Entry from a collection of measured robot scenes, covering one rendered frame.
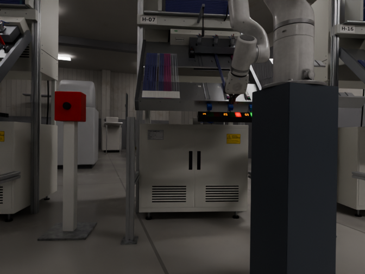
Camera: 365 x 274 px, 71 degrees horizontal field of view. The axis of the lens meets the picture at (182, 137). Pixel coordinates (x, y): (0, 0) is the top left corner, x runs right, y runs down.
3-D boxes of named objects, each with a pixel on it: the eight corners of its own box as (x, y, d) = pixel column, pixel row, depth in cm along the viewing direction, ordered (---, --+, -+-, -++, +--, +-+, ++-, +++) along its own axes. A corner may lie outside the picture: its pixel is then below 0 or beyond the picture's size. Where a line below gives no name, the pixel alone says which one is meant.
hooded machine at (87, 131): (97, 168, 405) (98, 78, 404) (51, 169, 386) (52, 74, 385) (98, 163, 481) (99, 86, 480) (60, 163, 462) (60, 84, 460)
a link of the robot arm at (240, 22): (258, 7, 123) (265, 67, 117) (225, 6, 121) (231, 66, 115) (266, -7, 114) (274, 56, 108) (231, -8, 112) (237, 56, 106)
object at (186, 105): (262, 112, 139) (266, 101, 134) (138, 110, 133) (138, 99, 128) (262, 111, 140) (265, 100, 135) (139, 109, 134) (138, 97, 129)
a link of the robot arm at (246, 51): (248, 61, 119) (229, 61, 118) (256, 33, 110) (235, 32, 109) (253, 70, 113) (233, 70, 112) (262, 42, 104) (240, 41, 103)
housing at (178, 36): (237, 55, 187) (241, 36, 177) (169, 53, 183) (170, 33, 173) (234, 50, 193) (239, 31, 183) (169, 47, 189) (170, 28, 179)
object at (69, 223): (85, 240, 133) (86, 89, 133) (37, 241, 131) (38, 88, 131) (96, 224, 157) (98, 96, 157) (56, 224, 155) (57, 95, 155)
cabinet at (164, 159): (247, 220, 167) (249, 125, 166) (138, 222, 161) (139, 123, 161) (223, 196, 232) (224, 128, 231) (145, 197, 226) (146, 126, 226)
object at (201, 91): (263, 107, 138) (264, 103, 135) (138, 105, 133) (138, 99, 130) (254, 87, 151) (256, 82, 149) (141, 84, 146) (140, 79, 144)
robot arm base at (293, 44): (341, 86, 76) (343, 23, 75) (289, 81, 70) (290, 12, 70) (295, 95, 94) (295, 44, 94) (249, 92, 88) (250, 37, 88)
